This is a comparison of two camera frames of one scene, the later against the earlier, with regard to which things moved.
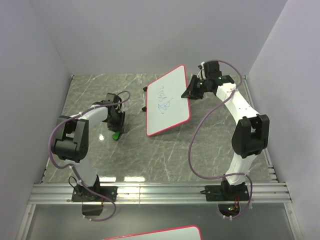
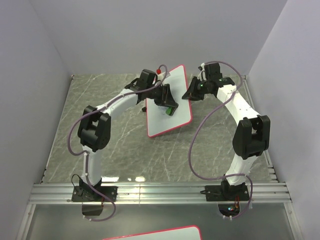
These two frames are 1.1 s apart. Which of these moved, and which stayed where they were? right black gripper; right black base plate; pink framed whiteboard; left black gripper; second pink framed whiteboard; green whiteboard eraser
Moved: left black gripper; green whiteboard eraser
Stayed: right black base plate; right black gripper; second pink framed whiteboard; pink framed whiteboard
